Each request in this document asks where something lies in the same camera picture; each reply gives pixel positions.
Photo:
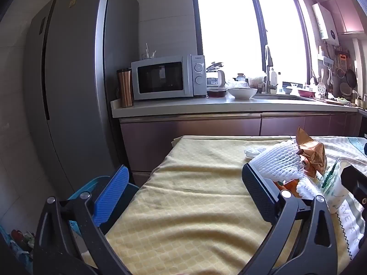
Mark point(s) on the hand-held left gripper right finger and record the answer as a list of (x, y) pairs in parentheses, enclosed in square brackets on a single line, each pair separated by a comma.
[(259, 192)]

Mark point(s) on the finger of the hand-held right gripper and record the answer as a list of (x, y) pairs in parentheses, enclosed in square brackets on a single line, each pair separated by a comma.
[(355, 182)]

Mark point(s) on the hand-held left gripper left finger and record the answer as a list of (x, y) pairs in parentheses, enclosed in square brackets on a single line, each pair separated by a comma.
[(110, 194)]

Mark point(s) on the blue plastic bin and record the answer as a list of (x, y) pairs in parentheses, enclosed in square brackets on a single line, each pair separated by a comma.
[(133, 190)]

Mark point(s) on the white foam fruit net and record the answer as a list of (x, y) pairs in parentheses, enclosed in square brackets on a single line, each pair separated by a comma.
[(275, 160)]

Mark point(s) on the white tissue paper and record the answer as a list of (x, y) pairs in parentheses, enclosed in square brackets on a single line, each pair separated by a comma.
[(253, 151)]

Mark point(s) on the brown foil snack wrapper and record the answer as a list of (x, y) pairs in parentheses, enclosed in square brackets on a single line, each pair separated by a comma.
[(312, 151)]

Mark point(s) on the white paper cup green print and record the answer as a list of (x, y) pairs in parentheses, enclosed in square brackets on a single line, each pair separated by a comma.
[(334, 189)]

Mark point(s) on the orange snack packet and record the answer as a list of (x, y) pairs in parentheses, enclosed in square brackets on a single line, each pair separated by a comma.
[(288, 187)]

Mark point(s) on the white printed cloth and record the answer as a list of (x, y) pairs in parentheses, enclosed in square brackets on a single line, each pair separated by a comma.
[(348, 223)]

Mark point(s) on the yellow checked tablecloth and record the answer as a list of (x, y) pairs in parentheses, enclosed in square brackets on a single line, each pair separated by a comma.
[(186, 206)]

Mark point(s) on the wooden cutting board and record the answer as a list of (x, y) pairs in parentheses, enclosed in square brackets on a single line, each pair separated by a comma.
[(332, 101)]

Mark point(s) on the kitchen counter cabinet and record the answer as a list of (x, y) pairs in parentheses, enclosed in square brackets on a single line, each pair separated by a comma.
[(200, 126)]

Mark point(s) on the white ceramic bowl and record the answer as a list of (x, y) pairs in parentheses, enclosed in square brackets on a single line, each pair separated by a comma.
[(242, 93)]

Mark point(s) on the pile of colourful floor packets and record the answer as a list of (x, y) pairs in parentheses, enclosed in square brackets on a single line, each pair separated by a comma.
[(21, 242)]

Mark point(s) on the pink shallow dish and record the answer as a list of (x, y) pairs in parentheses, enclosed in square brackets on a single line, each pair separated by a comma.
[(306, 92)]

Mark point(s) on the hanging black frying pan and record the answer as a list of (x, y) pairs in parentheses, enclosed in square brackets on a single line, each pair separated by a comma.
[(351, 78)]

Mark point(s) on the dark red food container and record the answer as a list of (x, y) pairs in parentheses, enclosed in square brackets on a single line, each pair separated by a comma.
[(216, 92)]

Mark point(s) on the copper travel tumbler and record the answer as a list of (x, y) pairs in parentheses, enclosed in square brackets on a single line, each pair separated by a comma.
[(125, 87)]

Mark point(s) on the metal kitchen faucet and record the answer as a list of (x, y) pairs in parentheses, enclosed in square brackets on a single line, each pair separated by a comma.
[(269, 71)]

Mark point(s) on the grey refrigerator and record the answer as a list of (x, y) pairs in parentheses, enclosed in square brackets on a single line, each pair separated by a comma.
[(74, 77)]

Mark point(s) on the glass electric kettle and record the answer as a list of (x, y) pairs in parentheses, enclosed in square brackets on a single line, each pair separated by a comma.
[(215, 76)]

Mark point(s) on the silver microwave oven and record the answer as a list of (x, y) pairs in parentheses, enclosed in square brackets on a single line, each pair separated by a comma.
[(160, 77)]

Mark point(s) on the kitchen window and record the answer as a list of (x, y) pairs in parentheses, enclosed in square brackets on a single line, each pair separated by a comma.
[(229, 28)]

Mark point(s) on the white wall water heater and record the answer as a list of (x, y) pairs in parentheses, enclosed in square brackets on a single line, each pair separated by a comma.
[(324, 23)]

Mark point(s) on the pink wall cabinet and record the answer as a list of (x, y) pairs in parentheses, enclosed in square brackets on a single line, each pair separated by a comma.
[(344, 14)]

